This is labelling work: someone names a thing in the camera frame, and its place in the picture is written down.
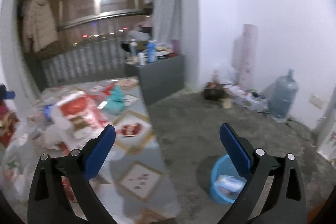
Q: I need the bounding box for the teal plastic bag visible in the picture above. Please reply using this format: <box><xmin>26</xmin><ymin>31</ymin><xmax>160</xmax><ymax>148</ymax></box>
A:
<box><xmin>103</xmin><ymin>85</ymin><xmax>125</xmax><ymax>115</ymax></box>

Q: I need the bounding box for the blue plastic trash bin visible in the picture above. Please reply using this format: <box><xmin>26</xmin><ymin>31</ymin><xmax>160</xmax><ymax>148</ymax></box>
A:
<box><xmin>210</xmin><ymin>155</ymin><xmax>247</xmax><ymax>204</ymax></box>

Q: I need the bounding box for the red white plastic bag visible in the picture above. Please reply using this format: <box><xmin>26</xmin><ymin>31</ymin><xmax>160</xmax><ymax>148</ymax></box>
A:
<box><xmin>42</xmin><ymin>90</ymin><xmax>108</xmax><ymax>151</ymax></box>

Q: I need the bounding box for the blue snack packet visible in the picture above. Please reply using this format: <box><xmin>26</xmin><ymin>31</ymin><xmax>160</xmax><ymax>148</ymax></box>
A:
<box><xmin>43</xmin><ymin>104</ymin><xmax>54</xmax><ymax>122</ymax></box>

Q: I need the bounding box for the dark bag on floor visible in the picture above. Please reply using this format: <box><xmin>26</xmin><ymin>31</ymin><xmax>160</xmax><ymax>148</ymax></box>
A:
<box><xmin>203</xmin><ymin>82</ymin><xmax>226</xmax><ymax>101</ymax></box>

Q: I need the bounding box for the large water jug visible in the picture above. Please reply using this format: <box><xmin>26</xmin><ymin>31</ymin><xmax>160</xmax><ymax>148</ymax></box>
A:
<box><xmin>269</xmin><ymin>69</ymin><xmax>298</xmax><ymax>123</ymax></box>

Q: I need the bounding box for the white plastic bag floor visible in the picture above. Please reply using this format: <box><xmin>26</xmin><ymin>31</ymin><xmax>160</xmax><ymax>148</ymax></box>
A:
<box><xmin>213</xmin><ymin>63</ymin><xmax>236</xmax><ymax>85</ymax></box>

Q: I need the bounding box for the metal balcony railing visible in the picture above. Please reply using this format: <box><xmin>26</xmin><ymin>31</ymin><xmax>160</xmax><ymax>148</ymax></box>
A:
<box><xmin>42</xmin><ymin>38</ymin><xmax>126</xmax><ymax>87</ymax></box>

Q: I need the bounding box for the dark grey cabinet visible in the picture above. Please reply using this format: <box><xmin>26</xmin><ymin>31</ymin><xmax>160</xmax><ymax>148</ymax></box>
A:
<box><xmin>124</xmin><ymin>55</ymin><xmax>185</xmax><ymax>106</ymax></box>

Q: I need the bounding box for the pink patterned roll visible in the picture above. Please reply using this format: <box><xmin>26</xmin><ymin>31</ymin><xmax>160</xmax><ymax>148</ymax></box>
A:
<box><xmin>232</xmin><ymin>24</ymin><xmax>259</xmax><ymax>90</ymax></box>

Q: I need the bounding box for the white bottle on cabinet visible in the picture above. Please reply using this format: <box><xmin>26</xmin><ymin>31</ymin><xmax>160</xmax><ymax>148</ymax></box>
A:
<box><xmin>129</xmin><ymin>39</ymin><xmax>138</xmax><ymax>57</ymax></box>

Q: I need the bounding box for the blue bottle on cabinet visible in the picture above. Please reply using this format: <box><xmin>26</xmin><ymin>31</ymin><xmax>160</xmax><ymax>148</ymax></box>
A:
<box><xmin>146</xmin><ymin>40</ymin><xmax>157</xmax><ymax>63</ymax></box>

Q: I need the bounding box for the beige hanging coat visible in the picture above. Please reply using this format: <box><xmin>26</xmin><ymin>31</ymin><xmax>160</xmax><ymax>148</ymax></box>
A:
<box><xmin>23</xmin><ymin>0</ymin><xmax>58</xmax><ymax>53</ymax></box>

